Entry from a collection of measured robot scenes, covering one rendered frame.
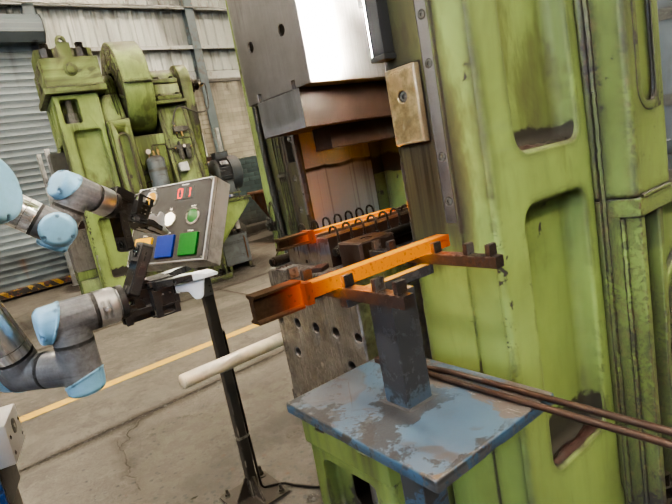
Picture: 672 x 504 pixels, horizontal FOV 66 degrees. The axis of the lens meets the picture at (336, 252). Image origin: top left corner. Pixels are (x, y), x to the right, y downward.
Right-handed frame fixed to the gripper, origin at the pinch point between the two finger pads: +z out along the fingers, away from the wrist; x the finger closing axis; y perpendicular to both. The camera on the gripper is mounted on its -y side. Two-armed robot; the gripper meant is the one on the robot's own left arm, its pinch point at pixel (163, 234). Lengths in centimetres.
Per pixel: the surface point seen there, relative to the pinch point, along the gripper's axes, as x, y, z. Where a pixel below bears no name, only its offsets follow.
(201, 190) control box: -2.3, 17.8, 10.4
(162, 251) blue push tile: 10.1, -1.8, 9.6
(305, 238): -46.3, -4.2, 5.4
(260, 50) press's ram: -41, 40, -15
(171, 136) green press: 317, 237, 274
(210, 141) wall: 522, 408, 544
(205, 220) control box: -5.7, 7.2, 10.4
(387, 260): -82, -21, -25
